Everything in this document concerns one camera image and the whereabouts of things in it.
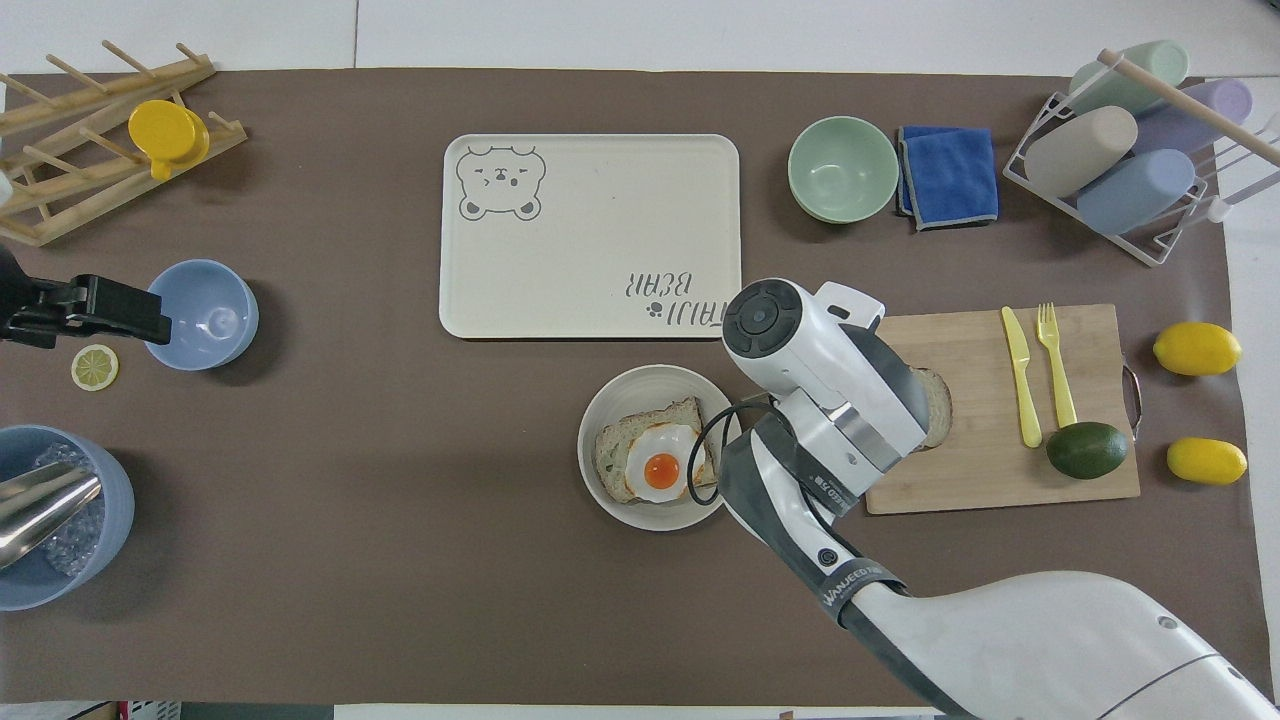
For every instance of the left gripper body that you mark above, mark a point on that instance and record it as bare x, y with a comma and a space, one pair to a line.
22, 310

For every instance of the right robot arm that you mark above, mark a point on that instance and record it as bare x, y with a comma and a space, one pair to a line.
1000, 640

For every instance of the white plate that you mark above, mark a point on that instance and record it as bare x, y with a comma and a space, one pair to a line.
615, 400

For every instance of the lemon slice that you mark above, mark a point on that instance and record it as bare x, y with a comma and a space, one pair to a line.
94, 367

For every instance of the wooden dish rack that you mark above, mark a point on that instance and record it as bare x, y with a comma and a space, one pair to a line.
60, 165

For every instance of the blue bowl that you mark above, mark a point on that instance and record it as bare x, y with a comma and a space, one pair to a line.
205, 318

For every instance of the silver metal scoop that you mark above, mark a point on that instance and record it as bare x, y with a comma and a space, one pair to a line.
40, 505

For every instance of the blue ice bucket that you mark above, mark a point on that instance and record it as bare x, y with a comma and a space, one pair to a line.
110, 520

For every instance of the yellow plastic cup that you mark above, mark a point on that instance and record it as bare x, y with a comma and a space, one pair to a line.
165, 132

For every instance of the clear ice cubes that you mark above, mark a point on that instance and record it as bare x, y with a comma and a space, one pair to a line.
78, 540

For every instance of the cream tray with bear print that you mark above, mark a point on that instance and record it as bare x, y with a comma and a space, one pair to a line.
590, 240

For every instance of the bread slice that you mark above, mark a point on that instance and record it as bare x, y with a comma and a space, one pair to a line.
622, 445
940, 408

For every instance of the fried egg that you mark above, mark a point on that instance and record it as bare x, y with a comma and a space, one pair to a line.
660, 465

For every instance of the green bowl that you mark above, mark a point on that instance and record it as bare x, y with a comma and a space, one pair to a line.
842, 170

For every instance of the blue cloth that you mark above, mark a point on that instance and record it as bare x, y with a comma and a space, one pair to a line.
950, 175

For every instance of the wooden cutting board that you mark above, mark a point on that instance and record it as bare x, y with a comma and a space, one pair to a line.
985, 470

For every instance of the yellow plastic knife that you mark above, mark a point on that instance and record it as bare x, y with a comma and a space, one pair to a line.
1022, 380

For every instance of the yellow plastic fork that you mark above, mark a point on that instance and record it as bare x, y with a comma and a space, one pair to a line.
1056, 370

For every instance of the beige cup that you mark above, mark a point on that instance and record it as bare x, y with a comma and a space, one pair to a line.
1080, 150

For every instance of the avocado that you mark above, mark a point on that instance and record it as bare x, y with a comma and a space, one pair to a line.
1087, 450

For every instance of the blue cup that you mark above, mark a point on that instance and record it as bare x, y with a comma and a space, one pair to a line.
1135, 192

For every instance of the green cup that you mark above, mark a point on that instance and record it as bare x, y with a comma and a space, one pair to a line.
1120, 85

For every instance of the purple cup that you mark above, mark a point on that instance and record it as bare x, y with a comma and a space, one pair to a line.
1195, 125

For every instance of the wooden rod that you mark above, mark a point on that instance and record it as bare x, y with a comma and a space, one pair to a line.
1200, 105

